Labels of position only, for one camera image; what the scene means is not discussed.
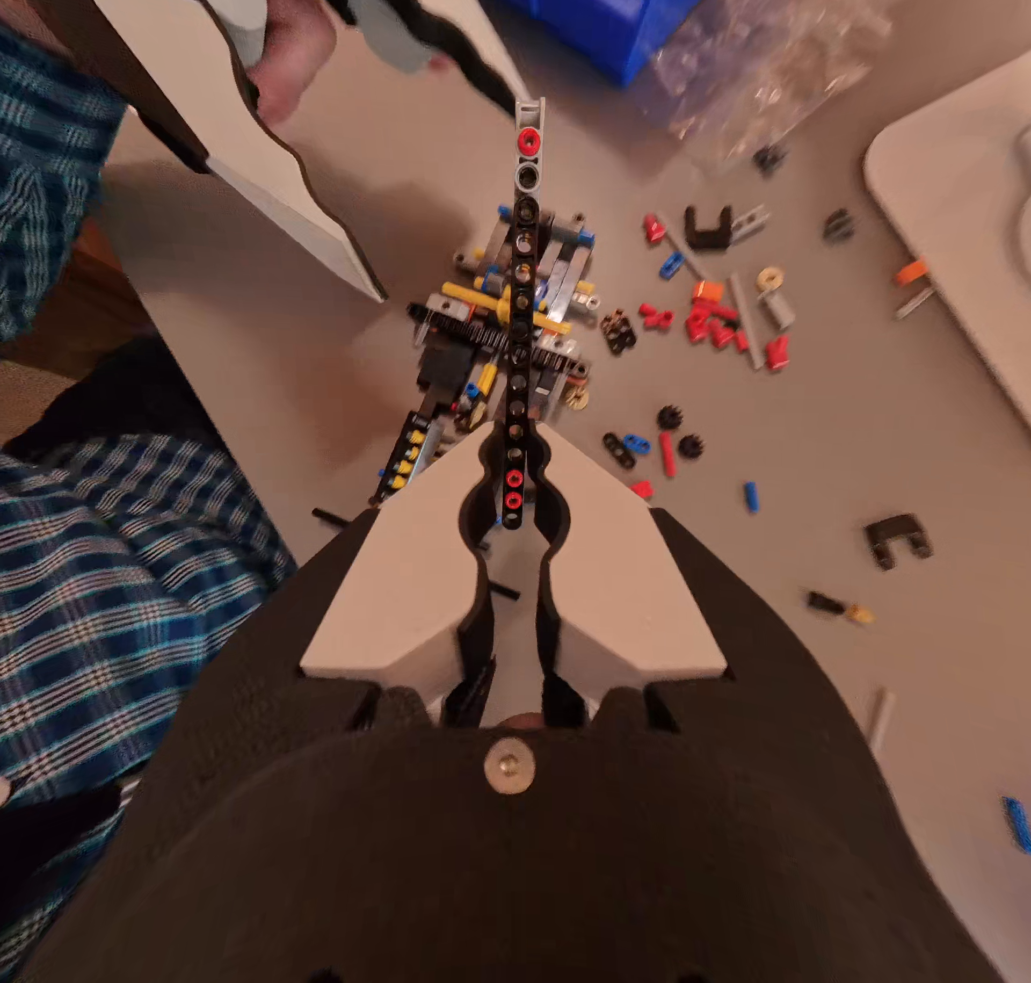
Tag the red lego connector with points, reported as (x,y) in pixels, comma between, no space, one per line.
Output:
(654,228)

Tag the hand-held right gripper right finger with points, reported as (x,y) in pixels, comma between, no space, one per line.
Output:
(628,596)

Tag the blue lego pin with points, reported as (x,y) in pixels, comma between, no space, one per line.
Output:
(751,497)
(1016,822)

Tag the black u-shaped lego bracket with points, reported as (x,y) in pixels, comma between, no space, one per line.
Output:
(709,240)

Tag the black lego liftarm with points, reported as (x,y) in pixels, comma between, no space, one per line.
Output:
(614,441)

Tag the person's torso plaid shirt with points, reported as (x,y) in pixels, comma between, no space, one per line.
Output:
(105,596)

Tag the long black lego beam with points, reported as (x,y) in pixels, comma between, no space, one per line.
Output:
(523,314)

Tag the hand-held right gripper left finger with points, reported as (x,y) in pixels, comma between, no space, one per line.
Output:
(395,588)

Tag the black lego gear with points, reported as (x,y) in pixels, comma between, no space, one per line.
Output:
(670,416)
(690,445)

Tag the tan lego pulley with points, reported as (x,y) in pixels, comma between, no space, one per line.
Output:
(771,278)

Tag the grey lego connector block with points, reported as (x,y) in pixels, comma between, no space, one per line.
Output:
(777,310)

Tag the dark thin lego liftarm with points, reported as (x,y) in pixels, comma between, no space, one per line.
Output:
(612,329)
(626,337)

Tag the person's left hand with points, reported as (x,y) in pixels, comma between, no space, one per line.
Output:
(298,56)

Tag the lego car chassis assembly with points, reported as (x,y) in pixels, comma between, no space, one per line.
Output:
(451,358)

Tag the dark grey lego connector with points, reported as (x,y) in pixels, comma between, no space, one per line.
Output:
(769,159)
(838,225)

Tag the small black lego bracket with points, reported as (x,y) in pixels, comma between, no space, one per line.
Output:
(898,540)

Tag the person's left forearm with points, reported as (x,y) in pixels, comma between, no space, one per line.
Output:
(48,161)

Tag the black and tan lego pin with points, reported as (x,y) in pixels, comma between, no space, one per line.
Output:
(838,608)

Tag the light grey short lego beam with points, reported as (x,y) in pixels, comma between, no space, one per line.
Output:
(749,223)

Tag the blue plastic bin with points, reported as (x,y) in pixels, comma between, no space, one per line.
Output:
(580,8)

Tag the small red lego piece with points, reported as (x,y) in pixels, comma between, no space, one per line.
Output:
(642,487)

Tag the blue lego liftarm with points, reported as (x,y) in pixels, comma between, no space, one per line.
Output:
(636,441)
(671,264)

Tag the orange lego piece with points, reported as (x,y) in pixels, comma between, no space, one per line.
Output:
(707,290)
(910,272)

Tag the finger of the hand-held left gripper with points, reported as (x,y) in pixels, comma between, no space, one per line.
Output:
(242,145)
(451,0)

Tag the short grey lego axle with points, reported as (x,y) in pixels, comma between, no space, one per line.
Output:
(914,302)

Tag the clear plastic bag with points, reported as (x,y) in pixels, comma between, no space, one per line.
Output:
(765,56)

